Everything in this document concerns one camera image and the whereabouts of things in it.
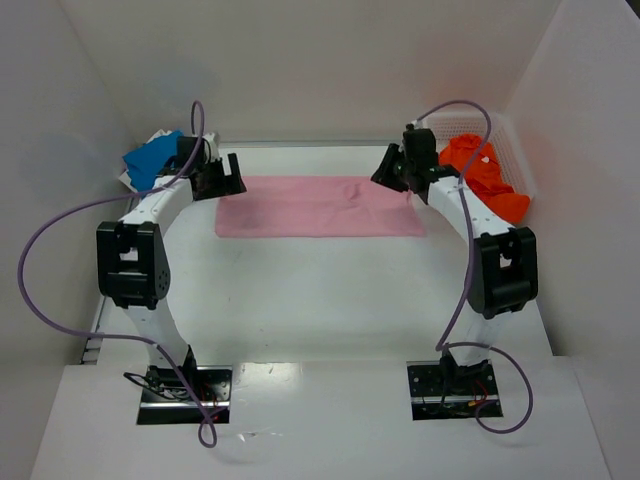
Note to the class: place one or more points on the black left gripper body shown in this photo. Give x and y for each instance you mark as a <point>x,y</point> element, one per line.
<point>214,179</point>

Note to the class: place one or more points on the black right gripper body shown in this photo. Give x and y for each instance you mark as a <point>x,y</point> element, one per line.
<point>400,168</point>

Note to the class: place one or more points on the pink t-shirt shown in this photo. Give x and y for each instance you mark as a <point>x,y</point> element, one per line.
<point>316,207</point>

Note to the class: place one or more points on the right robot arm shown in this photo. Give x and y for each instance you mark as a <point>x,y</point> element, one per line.
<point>501,276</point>

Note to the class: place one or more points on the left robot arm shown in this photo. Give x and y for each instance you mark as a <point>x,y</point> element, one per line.
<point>133,266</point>

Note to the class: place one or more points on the white perforated plastic basket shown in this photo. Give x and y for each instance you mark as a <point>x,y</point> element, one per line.
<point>515,171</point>

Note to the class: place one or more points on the orange crumpled t-shirt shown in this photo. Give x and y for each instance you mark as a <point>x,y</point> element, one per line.
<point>485,178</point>

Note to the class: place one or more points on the blue folded t-shirt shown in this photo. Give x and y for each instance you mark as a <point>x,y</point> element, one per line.
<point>147,160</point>

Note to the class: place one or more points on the white folded t-shirt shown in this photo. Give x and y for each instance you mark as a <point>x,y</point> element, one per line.
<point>160,133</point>

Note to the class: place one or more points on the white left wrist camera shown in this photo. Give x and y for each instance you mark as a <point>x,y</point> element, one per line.
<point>211,142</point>

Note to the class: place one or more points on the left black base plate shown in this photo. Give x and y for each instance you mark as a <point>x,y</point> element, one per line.
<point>165,401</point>

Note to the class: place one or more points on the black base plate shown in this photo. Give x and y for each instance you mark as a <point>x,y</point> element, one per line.
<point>165,401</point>
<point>432,397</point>

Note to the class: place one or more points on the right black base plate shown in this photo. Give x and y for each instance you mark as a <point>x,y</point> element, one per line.
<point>432,397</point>

